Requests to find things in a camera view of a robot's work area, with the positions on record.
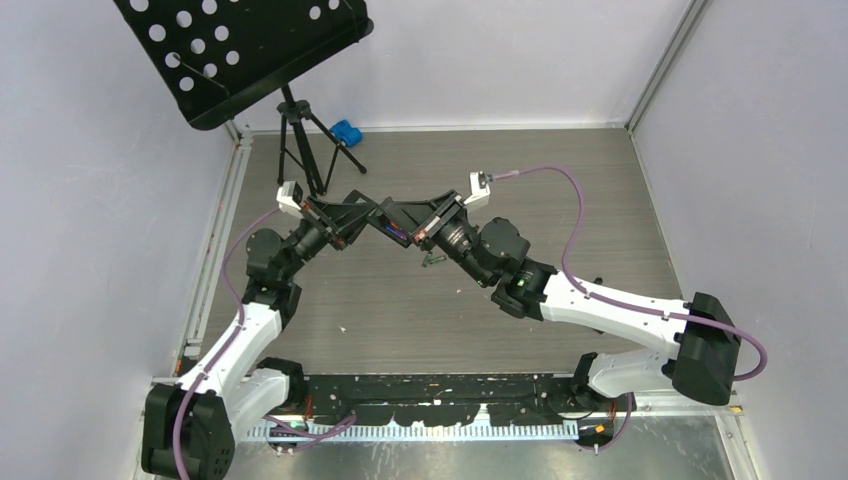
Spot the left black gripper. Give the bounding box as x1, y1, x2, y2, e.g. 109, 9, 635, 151
280, 197, 376, 281

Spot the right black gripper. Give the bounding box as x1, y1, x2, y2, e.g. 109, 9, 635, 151
380, 190, 492, 287

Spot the black remote control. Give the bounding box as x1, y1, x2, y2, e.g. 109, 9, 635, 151
368, 210, 412, 248

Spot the dark green battery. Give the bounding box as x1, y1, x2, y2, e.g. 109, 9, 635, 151
421, 253, 447, 268

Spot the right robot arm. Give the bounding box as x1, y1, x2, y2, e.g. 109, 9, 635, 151
372, 191, 741, 411

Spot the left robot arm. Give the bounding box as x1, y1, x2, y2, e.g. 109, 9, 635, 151
140, 183, 377, 479

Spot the blue plastic object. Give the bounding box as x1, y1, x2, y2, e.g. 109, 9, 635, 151
330, 120, 363, 147

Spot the black tripod stand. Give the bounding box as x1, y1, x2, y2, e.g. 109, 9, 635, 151
277, 84, 368, 195

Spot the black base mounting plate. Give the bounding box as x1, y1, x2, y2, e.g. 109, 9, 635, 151
282, 373, 597, 427

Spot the black perforated music stand desk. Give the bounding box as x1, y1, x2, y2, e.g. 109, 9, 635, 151
115, 0, 374, 131

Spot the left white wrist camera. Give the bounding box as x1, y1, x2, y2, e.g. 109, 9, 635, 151
276, 180, 303, 218

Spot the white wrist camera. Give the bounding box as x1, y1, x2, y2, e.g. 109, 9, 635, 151
276, 180, 303, 218
463, 171, 493, 212

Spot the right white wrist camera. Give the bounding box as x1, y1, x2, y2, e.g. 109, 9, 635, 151
463, 171, 493, 212

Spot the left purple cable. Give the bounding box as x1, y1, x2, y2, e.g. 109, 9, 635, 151
172, 206, 283, 480

